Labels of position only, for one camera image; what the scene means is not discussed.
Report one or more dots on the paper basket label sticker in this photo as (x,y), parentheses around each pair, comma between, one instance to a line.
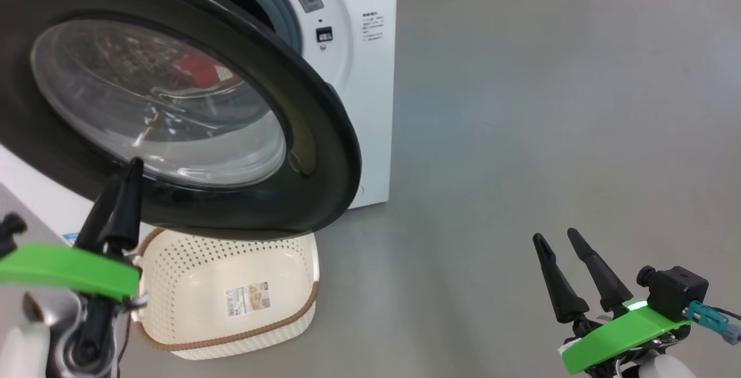
(248,299)

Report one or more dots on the blue energy label sticker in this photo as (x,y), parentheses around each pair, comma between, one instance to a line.
(70,238)

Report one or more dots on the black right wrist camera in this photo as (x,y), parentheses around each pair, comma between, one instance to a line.
(677,291)

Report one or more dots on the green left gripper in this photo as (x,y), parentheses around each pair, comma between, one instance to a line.
(69,268)

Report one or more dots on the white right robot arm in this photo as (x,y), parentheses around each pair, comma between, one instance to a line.
(666,367)

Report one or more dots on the black door latch socket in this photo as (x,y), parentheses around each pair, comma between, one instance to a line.
(324,33)

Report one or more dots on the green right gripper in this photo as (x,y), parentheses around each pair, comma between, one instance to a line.
(625,334)

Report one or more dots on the white front-load washing machine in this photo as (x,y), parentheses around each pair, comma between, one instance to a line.
(370,135)

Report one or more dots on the black-rimmed glass washer door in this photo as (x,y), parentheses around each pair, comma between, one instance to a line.
(301,152)

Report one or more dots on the white perforated laundry basket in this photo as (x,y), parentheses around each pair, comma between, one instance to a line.
(191,291)

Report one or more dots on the red jersey with white trim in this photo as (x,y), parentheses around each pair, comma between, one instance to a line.
(202,71)

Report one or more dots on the grey rubber door gasket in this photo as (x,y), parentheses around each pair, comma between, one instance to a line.
(272,2)

